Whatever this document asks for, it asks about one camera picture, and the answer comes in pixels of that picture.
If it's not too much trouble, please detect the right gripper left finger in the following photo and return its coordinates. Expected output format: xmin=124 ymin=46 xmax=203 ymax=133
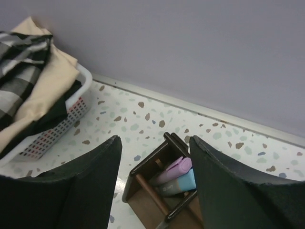
xmin=0 ymin=135 xmax=122 ymax=229

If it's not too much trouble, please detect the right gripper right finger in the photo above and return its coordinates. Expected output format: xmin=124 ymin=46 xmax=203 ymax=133
xmin=189 ymin=136 xmax=305 ymax=229

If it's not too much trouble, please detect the blue cap grey highlighter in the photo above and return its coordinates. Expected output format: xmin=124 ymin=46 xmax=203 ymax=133
xmin=157 ymin=169 xmax=196 ymax=197

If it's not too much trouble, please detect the pink purple highlighter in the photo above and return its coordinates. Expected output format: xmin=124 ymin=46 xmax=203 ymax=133
xmin=150 ymin=156 xmax=192 ymax=186

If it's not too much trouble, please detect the white plastic laundry basket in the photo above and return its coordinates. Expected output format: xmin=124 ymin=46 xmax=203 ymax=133
xmin=0 ymin=64 xmax=93 ymax=167

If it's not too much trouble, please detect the brown wooden desk organizer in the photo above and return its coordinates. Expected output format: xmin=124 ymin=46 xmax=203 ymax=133
xmin=122 ymin=132 xmax=203 ymax=229

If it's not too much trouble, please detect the black folded cloth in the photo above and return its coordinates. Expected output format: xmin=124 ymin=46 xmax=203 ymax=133
xmin=0 ymin=80 xmax=82 ymax=159

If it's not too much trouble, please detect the beige folded cloth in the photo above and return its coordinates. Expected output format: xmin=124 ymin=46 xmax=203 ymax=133
xmin=0 ymin=18 xmax=79 ymax=152

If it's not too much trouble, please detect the black white checkered cloth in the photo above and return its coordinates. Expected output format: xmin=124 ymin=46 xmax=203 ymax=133
xmin=0 ymin=31 xmax=53 ymax=130

